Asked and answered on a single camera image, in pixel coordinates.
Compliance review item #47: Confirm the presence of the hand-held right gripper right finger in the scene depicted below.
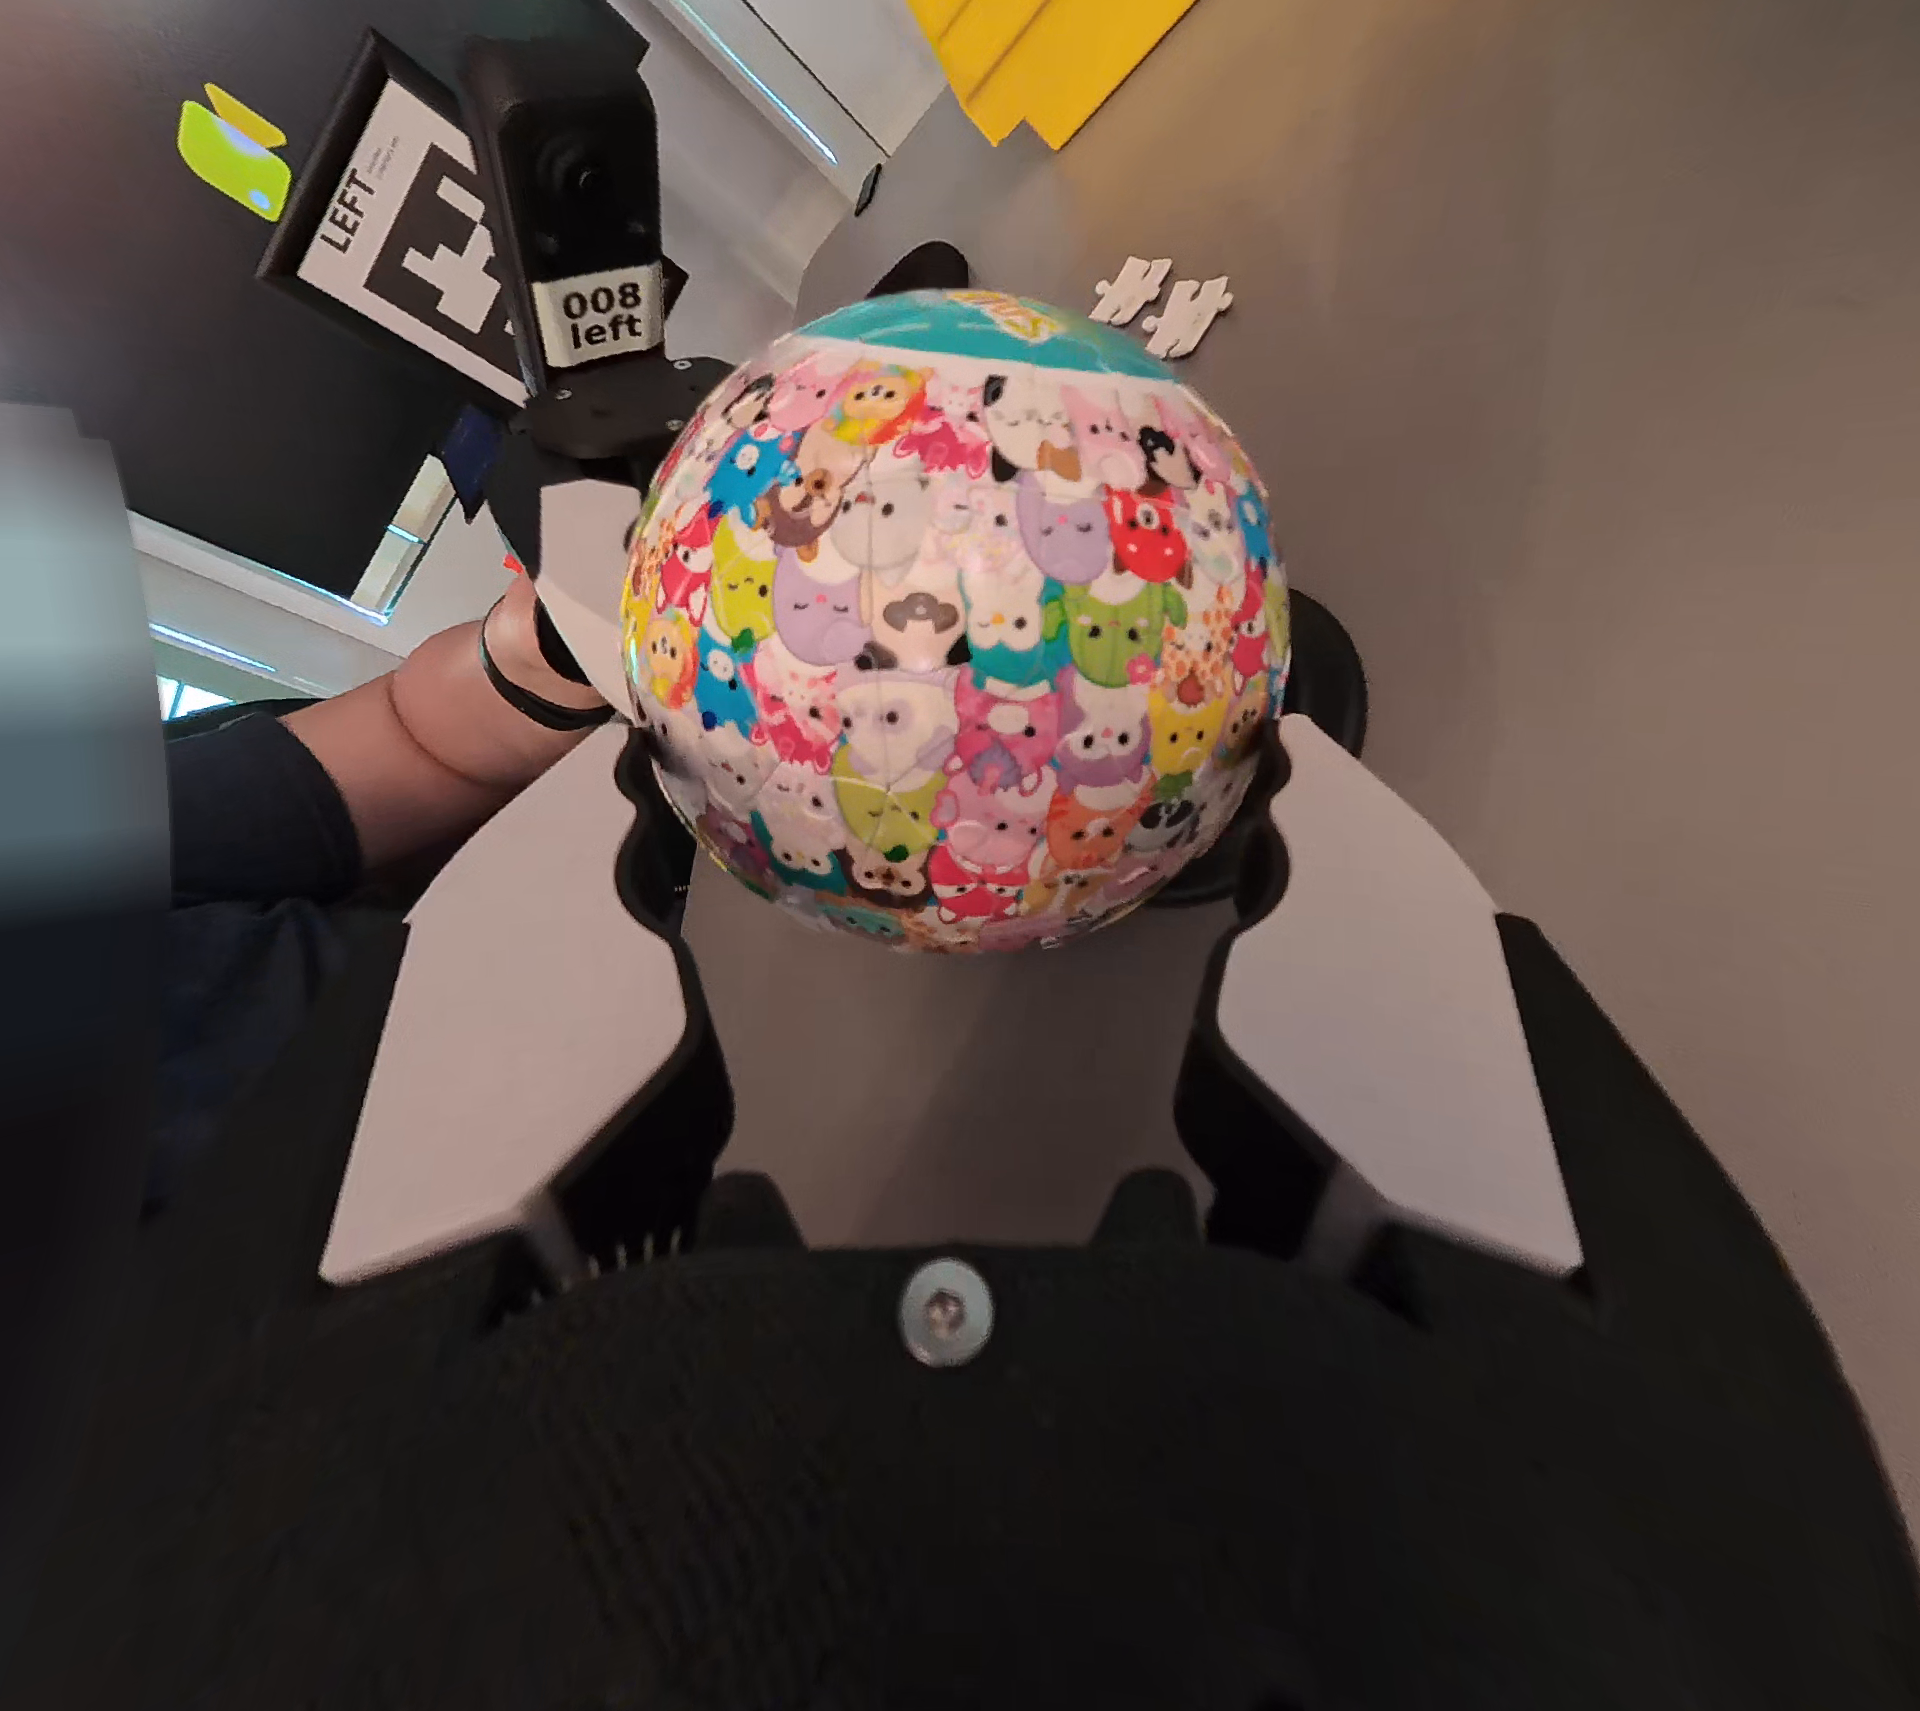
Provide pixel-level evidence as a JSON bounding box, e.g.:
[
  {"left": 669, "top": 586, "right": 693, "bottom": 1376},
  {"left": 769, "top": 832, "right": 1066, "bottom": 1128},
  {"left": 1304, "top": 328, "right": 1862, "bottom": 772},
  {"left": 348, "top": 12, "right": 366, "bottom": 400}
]
[{"left": 1177, "top": 714, "right": 1586, "bottom": 1282}]

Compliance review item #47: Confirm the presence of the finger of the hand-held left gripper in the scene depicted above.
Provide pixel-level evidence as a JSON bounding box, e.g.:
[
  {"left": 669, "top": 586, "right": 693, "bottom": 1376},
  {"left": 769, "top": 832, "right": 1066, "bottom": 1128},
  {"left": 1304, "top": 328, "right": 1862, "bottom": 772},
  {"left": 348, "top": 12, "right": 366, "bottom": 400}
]
[
  {"left": 529, "top": 470, "right": 667, "bottom": 712},
  {"left": 863, "top": 242, "right": 973, "bottom": 316}
]

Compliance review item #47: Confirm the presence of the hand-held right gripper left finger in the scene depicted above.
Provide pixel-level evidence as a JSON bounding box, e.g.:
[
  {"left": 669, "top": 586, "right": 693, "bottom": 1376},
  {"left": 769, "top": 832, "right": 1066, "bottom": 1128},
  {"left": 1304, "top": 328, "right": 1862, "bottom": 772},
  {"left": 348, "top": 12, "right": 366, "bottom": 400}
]
[{"left": 319, "top": 722, "right": 739, "bottom": 1286}]

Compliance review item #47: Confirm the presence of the colourful puzzle ball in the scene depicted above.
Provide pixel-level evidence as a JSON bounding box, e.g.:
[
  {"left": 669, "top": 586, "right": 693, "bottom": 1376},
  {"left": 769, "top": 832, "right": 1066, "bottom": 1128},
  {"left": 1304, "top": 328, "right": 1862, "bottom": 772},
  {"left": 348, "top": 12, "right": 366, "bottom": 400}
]
[{"left": 618, "top": 294, "right": 1296, "bottom": 958}]

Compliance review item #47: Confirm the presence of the person's left forearm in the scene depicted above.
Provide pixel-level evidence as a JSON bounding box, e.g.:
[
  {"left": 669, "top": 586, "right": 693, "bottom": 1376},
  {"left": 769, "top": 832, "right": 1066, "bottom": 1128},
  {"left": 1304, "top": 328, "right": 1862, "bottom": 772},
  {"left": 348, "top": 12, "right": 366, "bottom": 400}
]
[{"left": 156, "top": 668, "right": 422, "bottom": 912}]

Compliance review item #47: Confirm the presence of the person's left hand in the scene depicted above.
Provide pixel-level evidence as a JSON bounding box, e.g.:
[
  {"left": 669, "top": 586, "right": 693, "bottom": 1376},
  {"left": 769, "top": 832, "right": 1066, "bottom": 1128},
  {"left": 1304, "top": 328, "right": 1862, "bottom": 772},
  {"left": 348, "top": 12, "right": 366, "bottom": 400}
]
[{"left": 383, "top": 586, "right": 621, "bottom": 832}]

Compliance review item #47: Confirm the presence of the person's dark blue clothing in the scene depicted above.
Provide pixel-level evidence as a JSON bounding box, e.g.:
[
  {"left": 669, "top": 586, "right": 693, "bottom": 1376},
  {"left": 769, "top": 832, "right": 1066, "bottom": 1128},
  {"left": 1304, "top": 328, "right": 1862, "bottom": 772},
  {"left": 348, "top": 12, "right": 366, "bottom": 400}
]
[{"left": 143, "top": 894, "right": 415, "bottom": 1234}]

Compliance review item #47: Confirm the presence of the neon yellow wall sign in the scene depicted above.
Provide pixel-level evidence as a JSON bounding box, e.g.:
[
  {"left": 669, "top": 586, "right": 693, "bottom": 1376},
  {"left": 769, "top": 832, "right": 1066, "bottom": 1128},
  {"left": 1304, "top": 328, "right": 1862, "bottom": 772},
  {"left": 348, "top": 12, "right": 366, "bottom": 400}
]
[{"left": 174, "top": 82, "right": 293, "bottom": 226}]

